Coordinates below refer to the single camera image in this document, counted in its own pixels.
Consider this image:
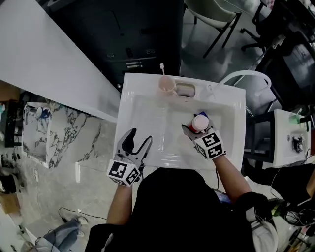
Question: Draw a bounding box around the white sink basin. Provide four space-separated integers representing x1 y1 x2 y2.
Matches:
113 72 247 171

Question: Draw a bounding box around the green cup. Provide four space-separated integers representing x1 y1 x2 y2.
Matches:
288 113 302 125

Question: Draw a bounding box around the small white sink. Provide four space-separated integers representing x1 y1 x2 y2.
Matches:
271 108 312 168

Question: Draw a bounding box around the black sink stand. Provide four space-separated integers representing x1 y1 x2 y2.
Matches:
242 110 278 163

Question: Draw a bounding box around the black desk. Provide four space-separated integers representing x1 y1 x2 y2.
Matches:
0 98 24 149

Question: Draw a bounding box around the large black appliance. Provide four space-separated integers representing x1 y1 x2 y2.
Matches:
46 0 186 92

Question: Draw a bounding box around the soap dish with soap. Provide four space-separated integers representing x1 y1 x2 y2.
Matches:
175 82 196 98

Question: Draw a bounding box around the person's black shirt torso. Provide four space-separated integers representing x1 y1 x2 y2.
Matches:
85 167 279 252

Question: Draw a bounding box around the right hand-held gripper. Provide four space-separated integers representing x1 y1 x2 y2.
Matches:
181 120 227 161

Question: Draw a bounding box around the black floor cable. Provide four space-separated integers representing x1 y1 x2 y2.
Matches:
58 207 108 223

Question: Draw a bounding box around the black green cabled device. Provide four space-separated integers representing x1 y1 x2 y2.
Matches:
267 198 315 227

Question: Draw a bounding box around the pink cup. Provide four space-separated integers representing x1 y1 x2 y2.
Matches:
158 75 178 96

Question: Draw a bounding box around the black mesh office chair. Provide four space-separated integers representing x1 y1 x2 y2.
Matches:
240 0 315 107

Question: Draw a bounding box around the blue mug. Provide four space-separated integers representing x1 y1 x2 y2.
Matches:
36 106 51 120

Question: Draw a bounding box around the white curved faucet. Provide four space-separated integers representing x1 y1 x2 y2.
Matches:
206 70 273 99

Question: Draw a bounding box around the person's left forearm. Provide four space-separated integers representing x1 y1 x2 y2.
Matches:
106 183 134 226

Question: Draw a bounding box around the beige chair with black legs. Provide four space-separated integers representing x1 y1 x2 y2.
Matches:
184 0 243 59

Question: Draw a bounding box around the marble pattern cabinet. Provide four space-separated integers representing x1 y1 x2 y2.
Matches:
22 101 103 169

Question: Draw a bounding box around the person's right forearm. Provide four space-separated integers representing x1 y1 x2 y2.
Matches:
215 155 253 205

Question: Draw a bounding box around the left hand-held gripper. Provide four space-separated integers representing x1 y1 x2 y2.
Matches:
106 127 154 187

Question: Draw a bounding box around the small black gadget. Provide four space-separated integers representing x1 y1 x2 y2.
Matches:
292 136 305 152

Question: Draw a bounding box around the orange bottle with white cap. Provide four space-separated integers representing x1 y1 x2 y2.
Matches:
188 114 210 134

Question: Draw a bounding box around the grey white waist bag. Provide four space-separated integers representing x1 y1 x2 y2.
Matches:
248 206 278 252

